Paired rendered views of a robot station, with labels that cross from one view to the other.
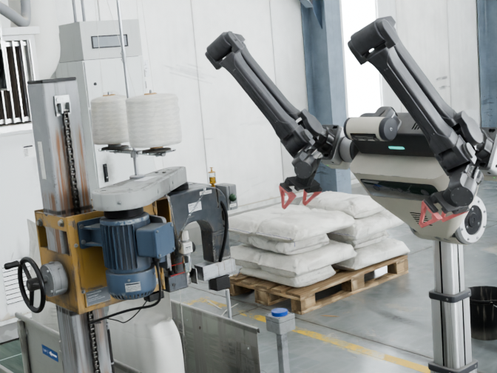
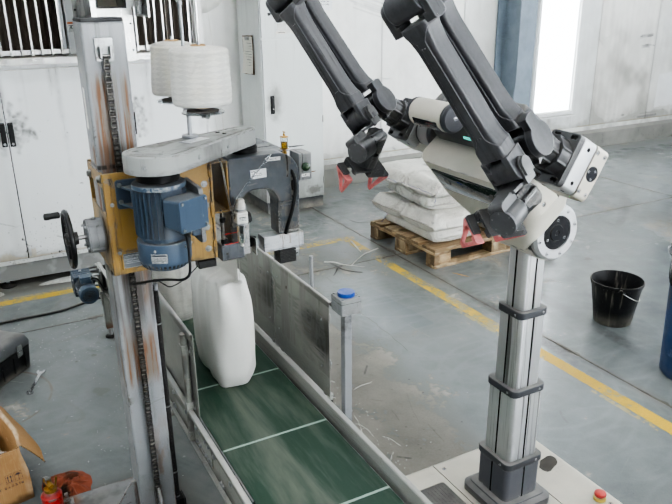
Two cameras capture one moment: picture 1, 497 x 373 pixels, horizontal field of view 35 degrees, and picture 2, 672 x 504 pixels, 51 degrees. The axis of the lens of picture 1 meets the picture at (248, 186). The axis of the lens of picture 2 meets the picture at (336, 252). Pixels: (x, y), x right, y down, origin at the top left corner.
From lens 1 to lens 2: 0.72 m
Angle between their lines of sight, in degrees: 15
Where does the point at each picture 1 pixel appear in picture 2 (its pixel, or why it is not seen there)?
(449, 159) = (498, 173)
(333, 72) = (524, 21)
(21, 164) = not seen: hidden behind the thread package
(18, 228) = not seen: hidden behind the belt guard
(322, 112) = (508, 62)
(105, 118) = (161, 66)
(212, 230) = (278, 200)
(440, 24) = not seen: outside the picture
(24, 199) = (180, 125)
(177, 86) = (360, 22)
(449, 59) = (659, 15)
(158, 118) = (198, 76)
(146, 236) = (171, 208)
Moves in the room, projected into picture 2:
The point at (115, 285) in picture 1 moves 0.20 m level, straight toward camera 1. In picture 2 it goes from (142, 254) to (122, 281)
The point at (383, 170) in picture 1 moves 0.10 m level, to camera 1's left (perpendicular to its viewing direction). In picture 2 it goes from (453, 163) to (415, 162)
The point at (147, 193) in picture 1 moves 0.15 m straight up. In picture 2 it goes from (179, 160) to (174, 104)
